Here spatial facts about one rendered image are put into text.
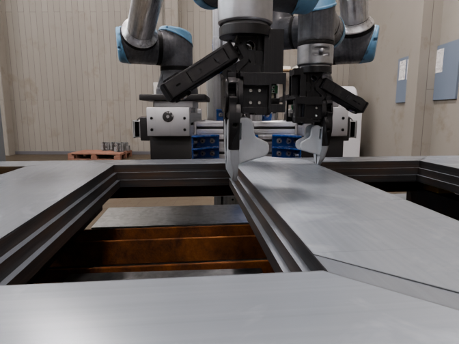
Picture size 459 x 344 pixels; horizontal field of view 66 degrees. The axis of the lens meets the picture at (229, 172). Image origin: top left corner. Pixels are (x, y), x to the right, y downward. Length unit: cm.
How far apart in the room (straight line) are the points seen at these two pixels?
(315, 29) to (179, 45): 63
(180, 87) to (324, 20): 40
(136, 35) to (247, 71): 75
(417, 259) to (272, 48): 32
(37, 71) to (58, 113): 107
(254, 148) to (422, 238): 25
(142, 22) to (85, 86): 822
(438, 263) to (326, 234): 9
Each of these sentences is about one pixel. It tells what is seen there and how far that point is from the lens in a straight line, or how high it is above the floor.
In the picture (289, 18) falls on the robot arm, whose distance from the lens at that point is 93.
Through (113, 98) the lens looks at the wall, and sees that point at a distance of 910.
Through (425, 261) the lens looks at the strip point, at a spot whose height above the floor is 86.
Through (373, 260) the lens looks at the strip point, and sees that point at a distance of 30.
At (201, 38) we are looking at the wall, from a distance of 883.
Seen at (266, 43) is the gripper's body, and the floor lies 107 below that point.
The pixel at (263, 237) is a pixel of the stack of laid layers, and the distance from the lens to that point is 42.
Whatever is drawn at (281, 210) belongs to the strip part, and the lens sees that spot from 41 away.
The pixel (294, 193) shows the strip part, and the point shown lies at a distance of 50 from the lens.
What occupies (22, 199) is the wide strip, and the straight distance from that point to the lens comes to 53.
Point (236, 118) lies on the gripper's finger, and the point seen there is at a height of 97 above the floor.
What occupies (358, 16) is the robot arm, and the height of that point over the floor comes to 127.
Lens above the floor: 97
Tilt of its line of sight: 9 degrees down
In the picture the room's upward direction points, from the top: straight up
